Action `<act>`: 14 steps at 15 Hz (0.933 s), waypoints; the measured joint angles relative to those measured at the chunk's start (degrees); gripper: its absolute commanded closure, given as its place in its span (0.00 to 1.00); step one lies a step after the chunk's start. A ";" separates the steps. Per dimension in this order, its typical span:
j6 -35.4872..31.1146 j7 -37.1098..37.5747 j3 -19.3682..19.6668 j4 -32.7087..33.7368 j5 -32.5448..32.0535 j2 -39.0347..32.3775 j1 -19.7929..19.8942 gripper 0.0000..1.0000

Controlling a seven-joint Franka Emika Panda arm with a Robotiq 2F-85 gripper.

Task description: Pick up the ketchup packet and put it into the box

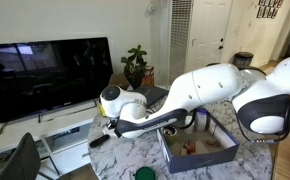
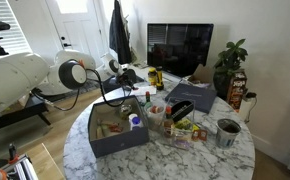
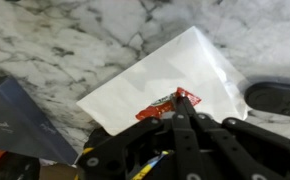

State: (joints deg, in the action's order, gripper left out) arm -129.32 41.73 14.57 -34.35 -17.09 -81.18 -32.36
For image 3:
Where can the navy blue box lid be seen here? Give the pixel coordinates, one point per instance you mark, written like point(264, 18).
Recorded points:
point(18, 126)

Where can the black rounded plastic part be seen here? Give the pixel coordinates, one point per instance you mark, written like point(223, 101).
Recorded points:
point(275, 98)

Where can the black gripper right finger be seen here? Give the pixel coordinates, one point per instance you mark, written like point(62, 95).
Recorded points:
point(238, 150)

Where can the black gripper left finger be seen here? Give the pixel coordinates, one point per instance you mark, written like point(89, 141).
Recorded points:
point(125, 150)

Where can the red ketchup packet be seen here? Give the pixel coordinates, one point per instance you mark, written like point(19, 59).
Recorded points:
point(155, 110)

